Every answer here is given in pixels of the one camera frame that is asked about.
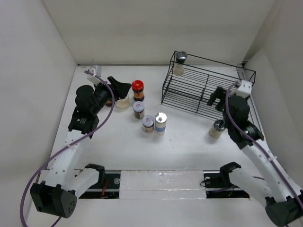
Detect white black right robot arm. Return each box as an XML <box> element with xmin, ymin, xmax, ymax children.
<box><xmin>207</xmin><ymin>87</ymin><xmax>303</xmax><ymax>227</ymax></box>

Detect grey-lid dark sauce jar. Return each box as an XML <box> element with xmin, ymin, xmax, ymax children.
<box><xmin>133</xmin><ymin>101</ymin><xmax>145</xmax><ymax>119</ymax></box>

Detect black-pump-lid spice jar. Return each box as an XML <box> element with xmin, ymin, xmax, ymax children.
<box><xmin>209</xmin><ymin>119</ymin><xmax>225</xmax><ymax>139</ymax></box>

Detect silver-lid blue-label jar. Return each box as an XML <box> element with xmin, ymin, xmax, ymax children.
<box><xmin>154</xmin><ymin>112</ymin><xmax>167</xmax><ymax>135</ymax></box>

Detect small red-cap brown bottle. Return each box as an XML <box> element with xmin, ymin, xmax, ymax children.
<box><xmin>106</xmin><ymin>100</ymin><xmax>113</xmax><ymax>107</ymax></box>

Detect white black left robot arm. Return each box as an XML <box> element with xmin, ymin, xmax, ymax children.
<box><xmin>30</xmin><ymin>76</ymin><xmax>132</xmax><ymax>218</ymax></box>

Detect red-lid brown sauce bottle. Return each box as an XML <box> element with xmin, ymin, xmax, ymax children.
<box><xmin>132</xmin><ymin>80</ymin><xmax>144</xmax><ymax>101</ymax></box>

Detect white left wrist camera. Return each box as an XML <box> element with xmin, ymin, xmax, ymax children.
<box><xmin>86</xmin><ymin>65</ymin><xmax>102</xmax><ymax>85</ymax></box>

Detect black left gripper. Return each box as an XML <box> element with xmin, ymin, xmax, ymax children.
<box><xmin>91</xmin><ymin>77</ymin><xmax>130</xmax><ymax>115</ymax></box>

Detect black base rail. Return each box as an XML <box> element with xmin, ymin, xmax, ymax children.
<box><xmin>81</xmin><ymin>170</ymin><xmax>250</xmax><ymax>200</ymax></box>

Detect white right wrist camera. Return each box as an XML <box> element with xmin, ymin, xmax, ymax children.
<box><xmin>233</xmin><ymin>80</ymin><xmax>252</xmax><ymax>98</ymax></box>

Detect glass-lid spice jar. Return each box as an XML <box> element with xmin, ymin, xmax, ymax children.
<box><xmin>173</xmin><ymin>51</ymin><xmax>188</xmax><ymax>76</ymax></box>

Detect grey-lid reddish sauce jar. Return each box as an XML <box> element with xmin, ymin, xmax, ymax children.
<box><xmin>142</xmin><ymin>115</ymin><xmax>154</xmax><ymax>133</ymax></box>

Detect silver-lid white powder jar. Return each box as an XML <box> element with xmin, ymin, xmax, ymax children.
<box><xmin>115</xmin><ymin>95</ymin><xmax>129</xmax><ymax>108</ymax></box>

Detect black wire shelf rack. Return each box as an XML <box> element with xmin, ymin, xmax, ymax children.
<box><xmin>161</xmin><ymin>51</ymin><xmax>256</xmax><ymax>120</ymax></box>

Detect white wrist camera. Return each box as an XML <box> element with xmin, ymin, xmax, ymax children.
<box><xmin>233</xmin><ymin>80</ymin><xmax>252</xmax><ymax>98</ymax></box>
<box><xmin>86</xmin><ymin>65</ymin><xmax>102</xmax><ymax>85</ymax></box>

